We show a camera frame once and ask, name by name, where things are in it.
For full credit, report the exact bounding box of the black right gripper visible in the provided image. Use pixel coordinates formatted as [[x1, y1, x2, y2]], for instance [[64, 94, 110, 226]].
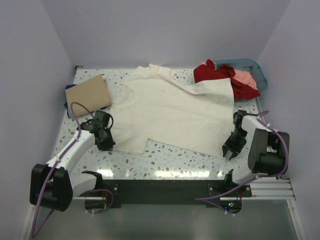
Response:
[[222, 127, 248, 159]]

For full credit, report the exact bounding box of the cream white t-shirt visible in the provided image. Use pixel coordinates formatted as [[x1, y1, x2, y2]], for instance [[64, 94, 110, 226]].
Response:
[[110, 64, 234, 159]]

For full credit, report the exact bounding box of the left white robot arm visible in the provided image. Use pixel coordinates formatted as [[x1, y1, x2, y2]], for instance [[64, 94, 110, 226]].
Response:
[[29, 110, 116, 212]]

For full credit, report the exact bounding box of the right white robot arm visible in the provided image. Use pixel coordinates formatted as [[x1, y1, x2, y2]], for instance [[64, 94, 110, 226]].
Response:
[[220, 110, 290, 197]]

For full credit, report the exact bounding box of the folded tan t-shirt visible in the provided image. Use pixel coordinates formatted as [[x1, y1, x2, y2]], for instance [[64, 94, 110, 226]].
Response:
[[65, 74, 112, 118]]

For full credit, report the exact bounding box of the pink t-shirt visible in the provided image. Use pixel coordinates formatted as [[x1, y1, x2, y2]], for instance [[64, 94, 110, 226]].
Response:
[[233, 69, 258, 90]]

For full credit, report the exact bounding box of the red t-shirt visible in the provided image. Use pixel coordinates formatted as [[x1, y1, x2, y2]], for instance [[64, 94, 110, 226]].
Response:
[[193, 59, 261, 100]]

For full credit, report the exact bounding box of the teal plastic basket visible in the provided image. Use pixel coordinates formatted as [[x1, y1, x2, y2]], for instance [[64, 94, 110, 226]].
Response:
[[213, 58, 268, 92]]

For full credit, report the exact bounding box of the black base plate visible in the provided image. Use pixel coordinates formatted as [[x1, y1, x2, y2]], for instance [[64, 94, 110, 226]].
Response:
[[80, 179, 252, 213]]

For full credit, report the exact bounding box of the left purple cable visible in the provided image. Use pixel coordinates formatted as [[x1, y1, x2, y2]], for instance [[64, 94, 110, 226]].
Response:
[[29, 101, 115, 240]]

